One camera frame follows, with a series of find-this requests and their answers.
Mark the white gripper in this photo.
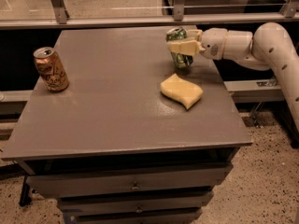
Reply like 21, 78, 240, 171
167, 28, 228, 60

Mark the green soda can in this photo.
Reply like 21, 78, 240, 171
165, 27, 193, 69

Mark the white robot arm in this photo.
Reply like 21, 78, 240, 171
167, 22, 299, 129

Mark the orange soda can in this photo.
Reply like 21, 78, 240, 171
34, 47, 69, 91

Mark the yellow wavy sponge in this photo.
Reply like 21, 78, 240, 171
160, 74, 204, 110

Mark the grey drawer cabinet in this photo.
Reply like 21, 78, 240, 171
0, 25, 253, 224

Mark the bottom drawer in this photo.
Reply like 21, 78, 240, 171
64, 207, 202, 224

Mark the middle drawer with knob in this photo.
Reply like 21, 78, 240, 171
58, 189, 214, 216

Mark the drawer with knob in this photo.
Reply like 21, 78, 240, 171
27, 162, 233, 198
58, 189, 214, 216

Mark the top drawer with knob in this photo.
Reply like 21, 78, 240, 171
27, 162, 233, 198

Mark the metal railing frame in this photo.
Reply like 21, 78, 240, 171
0, 0, 299, 30

